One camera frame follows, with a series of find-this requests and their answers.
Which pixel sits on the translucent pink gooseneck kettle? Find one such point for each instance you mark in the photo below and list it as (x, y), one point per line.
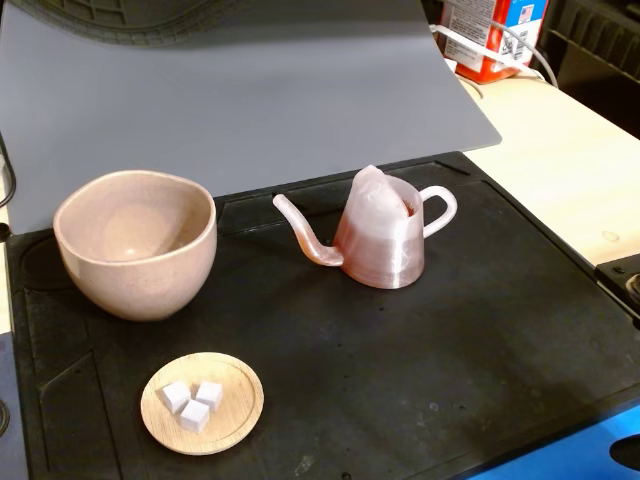
(380, 240)

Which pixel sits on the beige speckled ceramic cup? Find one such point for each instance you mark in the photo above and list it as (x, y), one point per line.
(135, 290)

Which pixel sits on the black rubber work mat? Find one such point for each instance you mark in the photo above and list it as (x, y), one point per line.
(400, 350)

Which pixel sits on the grey flexible sheet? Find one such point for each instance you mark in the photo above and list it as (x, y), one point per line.
(250, 100)

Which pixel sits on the white sugar cube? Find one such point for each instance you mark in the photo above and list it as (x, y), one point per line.
(194, 417)
(175, 397)
(209, 395)

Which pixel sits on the round wooden plate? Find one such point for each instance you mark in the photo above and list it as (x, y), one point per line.
(235, 415)

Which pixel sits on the red white cardboard box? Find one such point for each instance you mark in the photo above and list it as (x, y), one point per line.
(470, 25)

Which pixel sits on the blue board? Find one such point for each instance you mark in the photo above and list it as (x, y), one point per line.
(575, 450)

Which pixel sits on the black slotted crate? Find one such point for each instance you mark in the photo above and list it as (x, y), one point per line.
(600, 40)

